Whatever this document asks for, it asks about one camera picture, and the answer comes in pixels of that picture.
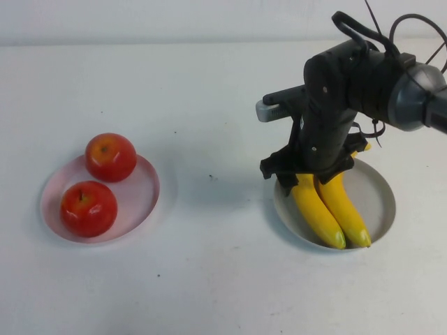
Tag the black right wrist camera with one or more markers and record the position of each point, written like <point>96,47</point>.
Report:
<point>276,111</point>

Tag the yellow banana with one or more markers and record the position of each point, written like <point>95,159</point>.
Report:
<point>314,216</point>
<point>345,213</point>

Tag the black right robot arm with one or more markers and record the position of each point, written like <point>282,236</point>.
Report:
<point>370,83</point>

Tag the grey round plate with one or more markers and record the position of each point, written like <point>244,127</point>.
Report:
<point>377,209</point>

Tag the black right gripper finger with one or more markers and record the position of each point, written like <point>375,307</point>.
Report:
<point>288,180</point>
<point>328,177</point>

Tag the pink round plate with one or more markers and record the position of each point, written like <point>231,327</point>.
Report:
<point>139,195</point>

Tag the red apple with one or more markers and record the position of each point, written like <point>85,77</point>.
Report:
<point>89,213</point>
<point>111,160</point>

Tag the black zip tie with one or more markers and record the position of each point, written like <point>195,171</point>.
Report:
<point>373,17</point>
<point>379,136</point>

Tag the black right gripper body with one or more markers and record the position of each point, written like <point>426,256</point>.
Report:
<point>324,146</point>

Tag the black right camera bracket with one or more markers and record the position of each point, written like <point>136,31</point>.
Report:
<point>296,136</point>

